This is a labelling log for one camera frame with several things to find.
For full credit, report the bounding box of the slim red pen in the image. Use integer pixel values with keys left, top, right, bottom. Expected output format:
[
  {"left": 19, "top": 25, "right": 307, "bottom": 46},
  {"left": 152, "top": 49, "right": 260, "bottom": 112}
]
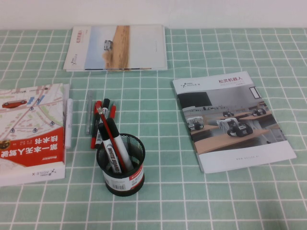
[{"left": 90, "top": 100, "right": 103, "bottom": 150}]

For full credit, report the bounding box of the black whiteboard marker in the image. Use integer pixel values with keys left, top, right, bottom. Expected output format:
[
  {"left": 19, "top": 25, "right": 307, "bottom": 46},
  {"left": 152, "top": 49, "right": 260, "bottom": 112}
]
[{"left": 97, "top": 122, "right": 122, "bottom": 173}]

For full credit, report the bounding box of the white paper booklet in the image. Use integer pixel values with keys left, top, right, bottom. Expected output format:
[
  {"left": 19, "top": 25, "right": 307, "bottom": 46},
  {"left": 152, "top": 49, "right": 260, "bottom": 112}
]
[{"left": 62, "top": 83, "right": 71, "bottom": 120}]

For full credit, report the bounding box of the thin red pencil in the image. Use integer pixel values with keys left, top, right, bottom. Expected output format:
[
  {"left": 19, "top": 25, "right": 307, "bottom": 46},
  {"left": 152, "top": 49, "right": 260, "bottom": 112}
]
[{"left": 94, "top": 105, "right": 129, "bottom": 173}]

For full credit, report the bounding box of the brochure with classroom robots photo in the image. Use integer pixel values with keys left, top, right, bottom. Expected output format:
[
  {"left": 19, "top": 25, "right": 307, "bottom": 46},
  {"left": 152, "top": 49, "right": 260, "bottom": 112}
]
[{"left": 171, "top": 70, "right": 297, "bottom": 174}]

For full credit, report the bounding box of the black marker with white label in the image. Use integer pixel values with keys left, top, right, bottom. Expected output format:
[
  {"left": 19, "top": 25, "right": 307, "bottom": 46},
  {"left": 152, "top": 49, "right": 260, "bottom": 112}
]
[{"left": 94, "top": 98, "right": 111, "bottom": 147}]

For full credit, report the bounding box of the black mesh pen holder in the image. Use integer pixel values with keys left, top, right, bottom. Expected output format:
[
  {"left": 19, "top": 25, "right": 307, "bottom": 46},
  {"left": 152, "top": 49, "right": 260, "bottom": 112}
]
[{"left": 95, "top": 133, "right": 146, "bottom": 197}]

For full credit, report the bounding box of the brochure with desert photo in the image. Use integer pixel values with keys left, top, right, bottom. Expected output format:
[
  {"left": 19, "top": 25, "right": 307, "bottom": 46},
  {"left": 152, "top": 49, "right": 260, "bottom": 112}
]
[{"left": 63, "top": 23, "right": 168, "bottom": 71}]

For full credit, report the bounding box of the red white map cover book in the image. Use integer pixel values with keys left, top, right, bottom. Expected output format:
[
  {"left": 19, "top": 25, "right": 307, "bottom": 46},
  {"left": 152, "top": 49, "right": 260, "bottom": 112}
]
[{"left": 0, "top": 83, "right": 67, "bottom": 187}]

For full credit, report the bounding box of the white pen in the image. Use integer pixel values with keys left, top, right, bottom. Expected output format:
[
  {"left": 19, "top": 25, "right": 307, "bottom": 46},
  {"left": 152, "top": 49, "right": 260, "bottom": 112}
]
[{"left": 64, "top": 98, "right": 74, "bottom": 149}]

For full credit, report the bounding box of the grey pen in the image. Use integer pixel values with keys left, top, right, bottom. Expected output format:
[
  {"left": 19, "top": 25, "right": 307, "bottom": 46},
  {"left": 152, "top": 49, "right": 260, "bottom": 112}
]
[{"left": 85, "top": 90, "right": 94, "bottom": 136}]

